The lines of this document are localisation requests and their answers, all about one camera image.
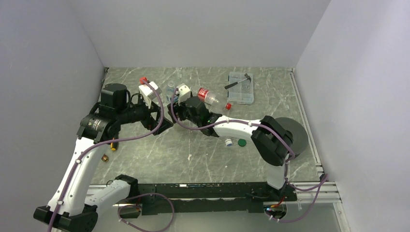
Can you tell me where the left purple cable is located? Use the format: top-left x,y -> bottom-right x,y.
46,79 -> 175,232

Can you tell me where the blue label water bottle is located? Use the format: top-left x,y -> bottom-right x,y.
165,81 -> 178,103

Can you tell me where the black base frame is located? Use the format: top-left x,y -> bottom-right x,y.
120,182 -> 297,216

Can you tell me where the aluminium rail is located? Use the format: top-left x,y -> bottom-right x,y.
79,180 -> 338,208

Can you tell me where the clear plastic organizer box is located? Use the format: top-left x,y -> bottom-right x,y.
227,72 -> 254,105

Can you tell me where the small black hammer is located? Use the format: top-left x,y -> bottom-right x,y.
224,73 -> 251,89

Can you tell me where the purple cable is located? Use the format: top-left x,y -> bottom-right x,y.
170,88 -> 330,224
46,79 -> 175,232

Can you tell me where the red label clear bottle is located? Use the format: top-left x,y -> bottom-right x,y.
197,87 -> 232,111

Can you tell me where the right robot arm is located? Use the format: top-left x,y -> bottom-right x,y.
167,97 -> 295,201

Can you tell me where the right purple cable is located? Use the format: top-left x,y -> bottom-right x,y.
170,88 -> 330,224

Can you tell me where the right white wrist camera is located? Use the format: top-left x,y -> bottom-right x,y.
176,83 -> 192,105

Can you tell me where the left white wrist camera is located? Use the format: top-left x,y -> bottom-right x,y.
138,77 -> 162,109

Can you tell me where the black round disc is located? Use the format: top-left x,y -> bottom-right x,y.
276,117 -> 308,158

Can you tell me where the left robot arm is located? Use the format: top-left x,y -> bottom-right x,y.
33,79 -> 172,232

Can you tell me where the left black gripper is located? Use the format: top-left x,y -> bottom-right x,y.
117,95 -> 173,135

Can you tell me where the green bottle cap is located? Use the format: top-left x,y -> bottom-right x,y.
237,139 -> 247,147

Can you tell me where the small copper fitting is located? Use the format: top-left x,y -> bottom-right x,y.
101,154 -> 109,162

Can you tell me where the clear unlabeled plastic bottle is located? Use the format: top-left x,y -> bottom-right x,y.
224,138 -> 233,147

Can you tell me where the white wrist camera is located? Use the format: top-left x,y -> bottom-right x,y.
176,83 -> 192,105
138,77 -> 162,109

